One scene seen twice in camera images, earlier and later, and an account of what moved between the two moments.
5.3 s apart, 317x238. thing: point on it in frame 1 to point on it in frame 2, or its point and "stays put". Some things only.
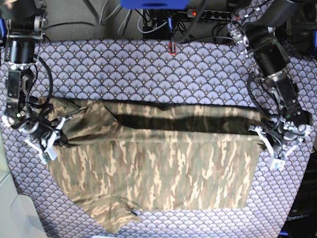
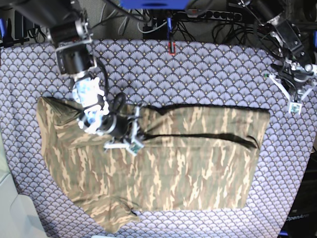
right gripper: (278, 150) to (295, 82)
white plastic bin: (17, 219) stays put
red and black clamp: (170, 50) stays put
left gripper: (50, 140) to (122, 129)
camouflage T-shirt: (118, 158) stays put
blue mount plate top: (154, 4) stays put
